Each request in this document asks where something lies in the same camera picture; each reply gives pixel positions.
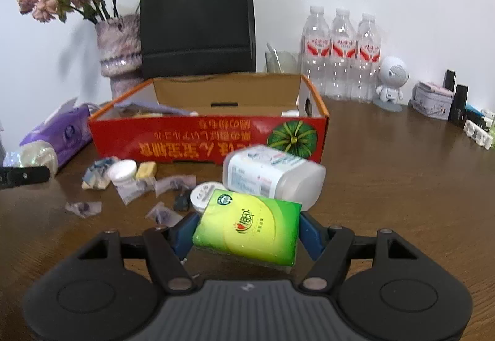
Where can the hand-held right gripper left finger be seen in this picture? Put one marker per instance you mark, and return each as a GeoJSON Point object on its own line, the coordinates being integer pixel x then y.
{"type": "Point", "coordinates": [181, 238]}

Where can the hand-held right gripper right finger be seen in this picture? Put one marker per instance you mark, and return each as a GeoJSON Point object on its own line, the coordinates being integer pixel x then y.
{"type": "Point", "coordinates": [311, 238]}

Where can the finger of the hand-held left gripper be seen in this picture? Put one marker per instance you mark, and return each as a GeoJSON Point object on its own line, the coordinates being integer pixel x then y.
{"type": "Point", "coordinates": [27, 175]}

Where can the small round white jar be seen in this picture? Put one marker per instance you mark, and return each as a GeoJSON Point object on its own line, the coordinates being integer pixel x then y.
{"type": "Point", "coordinates": [201, 196]}

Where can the green tissue packet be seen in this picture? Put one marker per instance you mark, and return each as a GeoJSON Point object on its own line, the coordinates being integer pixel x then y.
{"type": "Point", "coordinates": [247, 227]}

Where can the large white plastic bottle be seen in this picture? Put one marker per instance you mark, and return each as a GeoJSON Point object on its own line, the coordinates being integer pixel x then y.
{"type": "Point", "coordinates": [270, 175]}

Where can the white bottle cap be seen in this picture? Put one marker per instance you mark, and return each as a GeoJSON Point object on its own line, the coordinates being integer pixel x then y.
{"type": "Point", "coordinates": [122, 171]}

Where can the red cardboard box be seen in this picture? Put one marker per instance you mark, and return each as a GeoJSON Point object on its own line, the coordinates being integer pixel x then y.
{"type": "Point", "coordinates": [174, 140]}

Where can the small clear plastic bag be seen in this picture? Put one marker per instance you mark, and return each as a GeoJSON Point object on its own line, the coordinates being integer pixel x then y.
{"type": "Point", "coordinates": [164, 214]}
{"type": "Point", "coordinates": [133, 191]}
{"type": "Point", "coordinates": [176, 184]}
{"type": "Point", "coordinates": [83, 208]}

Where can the small black connector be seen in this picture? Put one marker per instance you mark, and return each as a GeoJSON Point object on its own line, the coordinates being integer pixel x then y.
{"type": "Point", "coordinates": [181, 202]}

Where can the purple tissue pack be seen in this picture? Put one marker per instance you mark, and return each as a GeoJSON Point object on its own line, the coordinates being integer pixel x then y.
{"type": "Point", "coordinates": [64, 132]}

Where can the blue and white packet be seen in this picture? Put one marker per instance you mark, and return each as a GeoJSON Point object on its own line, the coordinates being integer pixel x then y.
{"type": "Point", "coordinates": [96, 173]}

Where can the yellow block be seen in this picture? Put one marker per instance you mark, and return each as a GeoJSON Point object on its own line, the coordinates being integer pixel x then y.
{"type": "Point", "coordinates": [145, 170]}

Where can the purple ceramic vase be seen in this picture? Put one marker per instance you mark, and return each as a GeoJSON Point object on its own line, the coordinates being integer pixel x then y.
{"type": "Point", "coordinates": [118, 51]}

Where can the clear glass cup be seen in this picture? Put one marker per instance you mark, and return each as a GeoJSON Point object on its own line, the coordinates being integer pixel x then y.
{"type": "Point", "coordinates": [280, 61]}

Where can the printed tin box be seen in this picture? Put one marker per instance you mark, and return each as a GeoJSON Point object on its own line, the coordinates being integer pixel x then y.
{"type": "Point", "coordinates": [431, 101]}

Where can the white robot-shaped speaker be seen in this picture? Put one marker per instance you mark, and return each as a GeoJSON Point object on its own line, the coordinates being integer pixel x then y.
{"type": "Point", "coordinates": [392, 74]}

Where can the clear water bottle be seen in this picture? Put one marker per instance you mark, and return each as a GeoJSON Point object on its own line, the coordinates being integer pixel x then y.
{"type": "Point", "coordinates": [367, 59]}
{"type": "Point", "coordinates": [315, 55]}
{"type": "Point", "coordinates": [343, 55]}

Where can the black paper bag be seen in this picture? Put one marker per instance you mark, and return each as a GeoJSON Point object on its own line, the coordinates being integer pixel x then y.
{"type": "Point", "coordinates": [197, 16]}

